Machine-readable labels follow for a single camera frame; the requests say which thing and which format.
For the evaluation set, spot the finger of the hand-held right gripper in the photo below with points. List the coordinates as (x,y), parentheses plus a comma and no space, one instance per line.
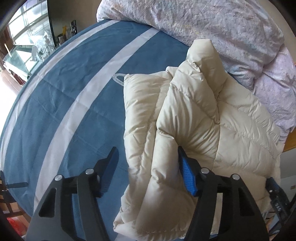
(277,201)

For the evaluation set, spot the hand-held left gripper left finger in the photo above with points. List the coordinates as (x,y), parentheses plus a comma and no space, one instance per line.
(108,172)

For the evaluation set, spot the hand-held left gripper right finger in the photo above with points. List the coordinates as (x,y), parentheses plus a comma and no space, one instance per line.
(188,177)

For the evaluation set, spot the cream quilted down jacket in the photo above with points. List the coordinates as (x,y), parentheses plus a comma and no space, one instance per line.
(189,120)

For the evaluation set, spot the dark wooden chair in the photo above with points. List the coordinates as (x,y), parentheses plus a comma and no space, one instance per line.
(11,192)

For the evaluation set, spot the blue white striped bedsheet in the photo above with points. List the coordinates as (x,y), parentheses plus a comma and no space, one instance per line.
(69,81)

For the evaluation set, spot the red bag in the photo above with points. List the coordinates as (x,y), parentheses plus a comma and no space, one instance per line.
(15,224)

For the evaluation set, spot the pink floral pillow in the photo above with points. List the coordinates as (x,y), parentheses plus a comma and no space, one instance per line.
(196,25)
(277,92)

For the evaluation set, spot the glass television stand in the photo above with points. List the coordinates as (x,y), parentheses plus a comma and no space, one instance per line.
(20,60)

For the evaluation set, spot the flat screen television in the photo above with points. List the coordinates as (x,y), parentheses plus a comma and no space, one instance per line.
(30,20)

